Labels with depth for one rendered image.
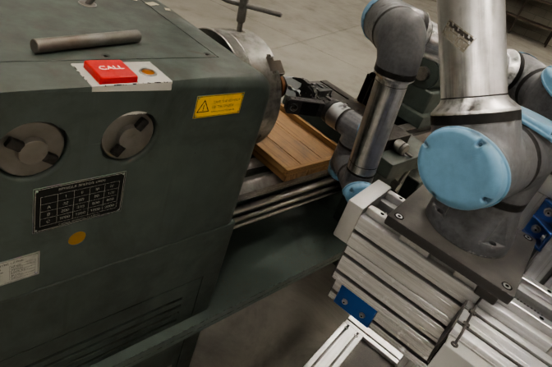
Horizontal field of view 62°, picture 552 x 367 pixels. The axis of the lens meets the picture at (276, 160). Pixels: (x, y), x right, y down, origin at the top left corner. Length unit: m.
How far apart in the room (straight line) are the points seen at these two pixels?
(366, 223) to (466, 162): 0.31
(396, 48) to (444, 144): 0.44
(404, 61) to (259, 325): 1.38
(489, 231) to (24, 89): 0.72
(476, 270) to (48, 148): 0.68
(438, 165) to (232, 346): 1.47
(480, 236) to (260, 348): 1.35
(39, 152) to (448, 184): 0.57
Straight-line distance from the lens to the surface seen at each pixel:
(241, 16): 1.19
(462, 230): 0.81
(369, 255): 0.91
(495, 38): 0.67
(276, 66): 1.19
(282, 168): 1.32
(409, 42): 1.05
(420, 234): 0.80
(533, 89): 1.28
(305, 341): 2.11
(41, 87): 0.70
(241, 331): 2.04
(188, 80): 0.80
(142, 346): 1.26
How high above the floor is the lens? 1.57
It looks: 30 degrees down
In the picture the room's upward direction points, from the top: 19 degrees clockwise
